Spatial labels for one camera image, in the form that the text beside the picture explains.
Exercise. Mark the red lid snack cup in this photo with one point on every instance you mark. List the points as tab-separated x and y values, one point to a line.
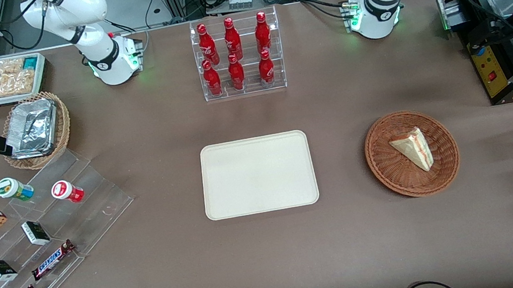
65	191

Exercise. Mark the triangle sandwich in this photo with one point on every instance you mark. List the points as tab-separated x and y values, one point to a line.
413	149

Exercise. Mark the silver foil pouch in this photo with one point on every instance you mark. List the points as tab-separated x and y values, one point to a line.
33	126

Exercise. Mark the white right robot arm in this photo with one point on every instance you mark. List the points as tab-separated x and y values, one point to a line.
77	13

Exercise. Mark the tan wicker basket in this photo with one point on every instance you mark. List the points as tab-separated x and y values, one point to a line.
64	126

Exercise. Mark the white power strip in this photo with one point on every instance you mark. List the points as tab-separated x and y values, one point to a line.
240	2

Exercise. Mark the green lid snack cup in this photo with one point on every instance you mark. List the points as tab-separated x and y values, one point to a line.
12	188

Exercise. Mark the teal snack pack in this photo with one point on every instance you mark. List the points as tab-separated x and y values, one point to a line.
30	63

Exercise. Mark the clear acrylic bottle rack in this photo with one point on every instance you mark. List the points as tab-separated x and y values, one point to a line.
251	87

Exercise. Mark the red cola bottle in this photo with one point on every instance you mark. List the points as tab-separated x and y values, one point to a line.
262	33
266	68
207	45
232	39
212	80
236	74

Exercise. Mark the clear acrylic stepped stand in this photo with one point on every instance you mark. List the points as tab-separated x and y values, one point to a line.
93	197

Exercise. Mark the brown round wicker basket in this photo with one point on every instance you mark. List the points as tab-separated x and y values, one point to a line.
386	171

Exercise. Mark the cream rectangular plastic tray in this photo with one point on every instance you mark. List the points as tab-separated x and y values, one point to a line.
258	175

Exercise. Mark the white plastic snack bin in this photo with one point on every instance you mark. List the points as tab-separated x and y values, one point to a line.
42	73

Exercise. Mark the clear bag of crackers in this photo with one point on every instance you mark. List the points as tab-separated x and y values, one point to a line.
9	66
9	84

